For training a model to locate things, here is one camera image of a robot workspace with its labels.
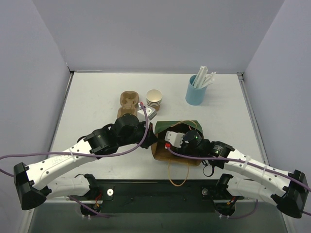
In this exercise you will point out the stack of brown paper cups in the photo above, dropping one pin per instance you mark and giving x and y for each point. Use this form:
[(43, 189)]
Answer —
[(154, 99)]

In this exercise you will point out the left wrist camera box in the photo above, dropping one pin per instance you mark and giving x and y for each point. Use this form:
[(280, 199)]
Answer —
[(149, 111)]

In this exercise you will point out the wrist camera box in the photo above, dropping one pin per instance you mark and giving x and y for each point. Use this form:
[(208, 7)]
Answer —
[(149, 111), (175, 139)]

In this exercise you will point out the light blue straw holder cup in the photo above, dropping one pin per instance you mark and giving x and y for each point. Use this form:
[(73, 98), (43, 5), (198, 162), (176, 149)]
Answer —
[(194, 96)]

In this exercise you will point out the green and brown paper bag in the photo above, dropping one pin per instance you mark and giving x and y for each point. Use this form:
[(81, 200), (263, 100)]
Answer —
[(163, 151)]

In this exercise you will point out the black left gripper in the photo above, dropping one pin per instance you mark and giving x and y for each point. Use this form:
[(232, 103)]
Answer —
[(149, 139)]

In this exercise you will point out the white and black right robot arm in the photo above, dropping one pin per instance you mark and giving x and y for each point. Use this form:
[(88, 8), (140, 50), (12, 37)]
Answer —
[(288, 191)]

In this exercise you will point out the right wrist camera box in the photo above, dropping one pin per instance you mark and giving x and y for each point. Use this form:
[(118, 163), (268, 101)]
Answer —
[(175, 139)]

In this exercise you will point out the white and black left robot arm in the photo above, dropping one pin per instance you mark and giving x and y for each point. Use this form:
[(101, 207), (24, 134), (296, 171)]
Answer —
[(44, 180)]

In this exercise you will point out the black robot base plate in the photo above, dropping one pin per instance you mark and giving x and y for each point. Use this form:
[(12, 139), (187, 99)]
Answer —
[(159, 196)]

